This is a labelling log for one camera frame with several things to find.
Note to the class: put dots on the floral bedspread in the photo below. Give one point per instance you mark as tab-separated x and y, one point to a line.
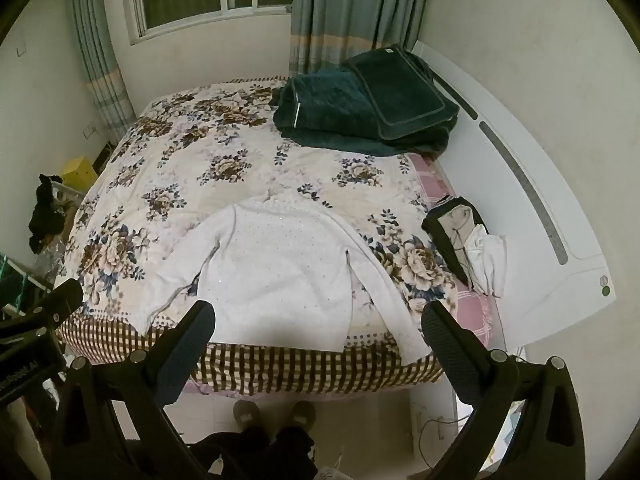
210	160

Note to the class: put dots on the small white cloth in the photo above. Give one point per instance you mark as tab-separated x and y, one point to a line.
487	262

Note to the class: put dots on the grey-blue striped curtain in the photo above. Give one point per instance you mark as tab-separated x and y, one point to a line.
100	50
360	10

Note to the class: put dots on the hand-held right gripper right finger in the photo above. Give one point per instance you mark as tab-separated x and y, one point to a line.
450	352

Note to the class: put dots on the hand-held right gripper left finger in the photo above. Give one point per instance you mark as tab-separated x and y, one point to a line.
186	347

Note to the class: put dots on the pink checked sheet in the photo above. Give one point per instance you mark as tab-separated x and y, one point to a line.
470	305

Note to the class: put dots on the dark green cushion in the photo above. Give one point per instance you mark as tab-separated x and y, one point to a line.
400	95

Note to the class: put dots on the black cloth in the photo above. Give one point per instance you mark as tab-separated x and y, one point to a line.
45	210

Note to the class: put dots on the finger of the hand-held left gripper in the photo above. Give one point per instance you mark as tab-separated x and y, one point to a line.
47	305

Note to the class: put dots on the black and beige garment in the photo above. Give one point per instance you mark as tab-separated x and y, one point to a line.
447	230

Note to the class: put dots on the person's dark trouser legs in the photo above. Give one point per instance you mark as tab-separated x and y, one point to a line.
255	455

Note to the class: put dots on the white knit sweater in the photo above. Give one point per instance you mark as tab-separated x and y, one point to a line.
280	270

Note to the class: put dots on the grey slipper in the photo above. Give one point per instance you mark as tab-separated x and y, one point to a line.
302	414
247	412

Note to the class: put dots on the yellow box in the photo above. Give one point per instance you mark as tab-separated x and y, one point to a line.
80	172

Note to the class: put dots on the white headboard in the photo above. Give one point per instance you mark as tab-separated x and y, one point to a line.
525	200

